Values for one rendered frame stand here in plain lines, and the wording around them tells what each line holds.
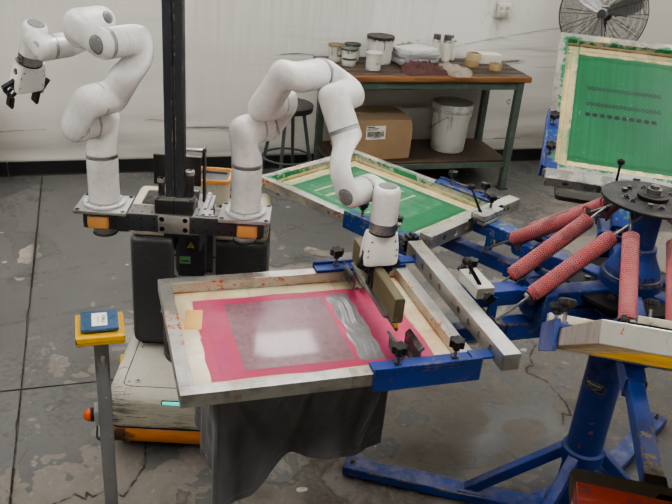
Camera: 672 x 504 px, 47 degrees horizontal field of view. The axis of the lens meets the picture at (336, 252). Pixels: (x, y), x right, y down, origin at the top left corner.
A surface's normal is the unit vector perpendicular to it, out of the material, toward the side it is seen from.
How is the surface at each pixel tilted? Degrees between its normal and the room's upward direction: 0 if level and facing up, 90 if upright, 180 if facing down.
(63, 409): 0
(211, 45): 90
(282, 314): 0
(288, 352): 0
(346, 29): 90
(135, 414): 90
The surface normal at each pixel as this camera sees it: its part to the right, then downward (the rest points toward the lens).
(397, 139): 0.34, 0.42
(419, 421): 0.07, -0.89
